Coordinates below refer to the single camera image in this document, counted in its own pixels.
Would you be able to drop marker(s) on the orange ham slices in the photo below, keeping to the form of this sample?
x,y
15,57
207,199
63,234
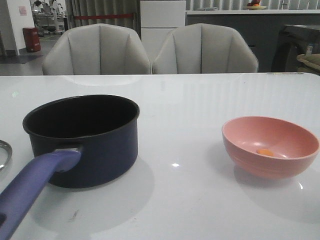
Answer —
x,y
265,152

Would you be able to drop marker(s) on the pink bowl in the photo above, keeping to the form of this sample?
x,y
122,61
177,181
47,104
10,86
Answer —
x,y
294,147

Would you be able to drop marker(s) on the glass pot lid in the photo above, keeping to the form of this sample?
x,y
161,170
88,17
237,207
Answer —
x,y
5,154

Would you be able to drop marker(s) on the right grey chair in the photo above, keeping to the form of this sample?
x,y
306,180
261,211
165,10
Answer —
x,y
203,48

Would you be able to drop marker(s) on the grey chair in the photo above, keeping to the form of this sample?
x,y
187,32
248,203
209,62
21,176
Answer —
x,y
97,49
203,48

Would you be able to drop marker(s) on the dark blue saucepan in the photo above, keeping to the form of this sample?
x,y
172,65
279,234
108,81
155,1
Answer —
x,y
77,142

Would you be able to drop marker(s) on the left grey chair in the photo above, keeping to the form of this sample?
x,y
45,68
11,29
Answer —
x,y
97,49

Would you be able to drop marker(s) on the white drawer cabinet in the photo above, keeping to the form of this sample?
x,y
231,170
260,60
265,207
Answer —
x,y
157,18

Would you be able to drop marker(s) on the dark grey sideboard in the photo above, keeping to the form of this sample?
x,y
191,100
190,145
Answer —
x,y
259,28

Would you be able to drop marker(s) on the fruit plate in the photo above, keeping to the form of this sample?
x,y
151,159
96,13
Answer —
x,y
255,5

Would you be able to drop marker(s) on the red bin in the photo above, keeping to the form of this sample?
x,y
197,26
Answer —
x,y
31,39

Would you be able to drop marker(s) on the beige cushion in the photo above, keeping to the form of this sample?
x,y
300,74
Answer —
x,y
309,63

